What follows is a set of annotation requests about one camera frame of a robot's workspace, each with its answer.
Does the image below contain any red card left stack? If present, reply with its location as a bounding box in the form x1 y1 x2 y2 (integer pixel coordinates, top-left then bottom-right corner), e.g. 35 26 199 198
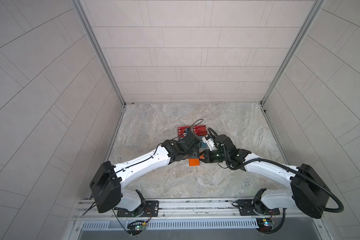
177 126 191 139

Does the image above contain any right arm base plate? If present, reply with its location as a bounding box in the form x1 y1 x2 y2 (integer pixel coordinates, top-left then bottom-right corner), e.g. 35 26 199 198
232 200 280 216

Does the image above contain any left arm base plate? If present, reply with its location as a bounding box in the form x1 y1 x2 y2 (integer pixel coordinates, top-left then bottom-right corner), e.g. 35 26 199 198
114 200 159 218

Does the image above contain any orange card holder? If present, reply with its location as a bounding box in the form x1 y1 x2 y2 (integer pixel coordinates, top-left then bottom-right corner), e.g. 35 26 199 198
188 153 204 167

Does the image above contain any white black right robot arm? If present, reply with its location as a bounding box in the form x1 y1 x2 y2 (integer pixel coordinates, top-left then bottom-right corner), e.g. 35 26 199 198
202 135 329 219

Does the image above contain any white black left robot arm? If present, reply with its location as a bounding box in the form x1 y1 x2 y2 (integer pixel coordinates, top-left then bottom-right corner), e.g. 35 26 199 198
89 132 202 216

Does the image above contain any right circuit board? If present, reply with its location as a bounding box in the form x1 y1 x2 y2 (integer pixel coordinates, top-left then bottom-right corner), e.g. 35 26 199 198
256 218 276 234

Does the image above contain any red card right stack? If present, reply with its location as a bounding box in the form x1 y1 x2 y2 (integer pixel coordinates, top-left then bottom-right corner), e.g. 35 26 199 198
192 125 208 137

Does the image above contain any aluminium corner post left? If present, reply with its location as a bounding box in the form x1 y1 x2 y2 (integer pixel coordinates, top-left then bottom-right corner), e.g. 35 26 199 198
71 0 126 108

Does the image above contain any black corrugated cable conduit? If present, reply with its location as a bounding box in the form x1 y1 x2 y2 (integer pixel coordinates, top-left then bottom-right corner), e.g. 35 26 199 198
208 127 345 235

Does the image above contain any red card stack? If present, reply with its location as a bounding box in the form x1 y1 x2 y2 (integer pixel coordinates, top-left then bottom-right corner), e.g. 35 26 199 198
192 125 208 137
177 126 191 139

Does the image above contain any teal card right stack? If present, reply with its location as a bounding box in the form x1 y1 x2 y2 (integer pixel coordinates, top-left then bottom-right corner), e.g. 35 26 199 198
200 136 210 149

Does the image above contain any aluminium corner post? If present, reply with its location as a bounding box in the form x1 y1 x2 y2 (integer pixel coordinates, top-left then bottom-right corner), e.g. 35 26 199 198
261 0 326 108
71 0 126 108

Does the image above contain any left circuit board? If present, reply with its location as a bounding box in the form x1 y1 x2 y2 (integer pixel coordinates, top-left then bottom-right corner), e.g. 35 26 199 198
127 220 147 236

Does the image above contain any vent grille strip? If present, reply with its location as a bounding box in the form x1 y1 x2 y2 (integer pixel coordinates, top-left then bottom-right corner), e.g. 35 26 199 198
81 219 259 231

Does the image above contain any aluminium corner post right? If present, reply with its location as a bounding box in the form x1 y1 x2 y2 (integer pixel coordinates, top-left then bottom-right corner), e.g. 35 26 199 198
261 0 326 108

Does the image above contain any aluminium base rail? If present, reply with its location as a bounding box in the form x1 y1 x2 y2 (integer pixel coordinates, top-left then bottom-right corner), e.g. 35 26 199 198
73 196 323 221

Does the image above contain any circuit board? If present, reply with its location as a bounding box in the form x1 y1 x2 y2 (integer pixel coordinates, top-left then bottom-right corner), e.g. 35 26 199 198
256 218 276 234
127 220 147 236

